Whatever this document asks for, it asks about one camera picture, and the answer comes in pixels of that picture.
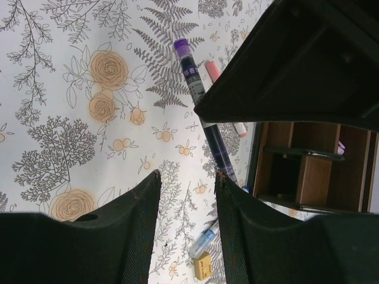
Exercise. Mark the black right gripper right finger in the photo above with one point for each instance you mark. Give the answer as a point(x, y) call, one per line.
point(263, 245)

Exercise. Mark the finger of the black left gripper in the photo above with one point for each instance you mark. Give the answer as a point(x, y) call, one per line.
point(304, 61)

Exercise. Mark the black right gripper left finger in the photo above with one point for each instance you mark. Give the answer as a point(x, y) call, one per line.
point(112, 244)

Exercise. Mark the blue correction pen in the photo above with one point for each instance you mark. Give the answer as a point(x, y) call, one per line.
point(199, 247)

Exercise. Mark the yellow eraser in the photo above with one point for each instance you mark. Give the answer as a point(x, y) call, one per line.
point(203, 267)

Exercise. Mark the brown wooden desk organizer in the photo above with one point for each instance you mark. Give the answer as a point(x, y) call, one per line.
point(296, 164)

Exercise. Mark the floral table mat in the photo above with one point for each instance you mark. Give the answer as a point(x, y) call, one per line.
point(93, 99)

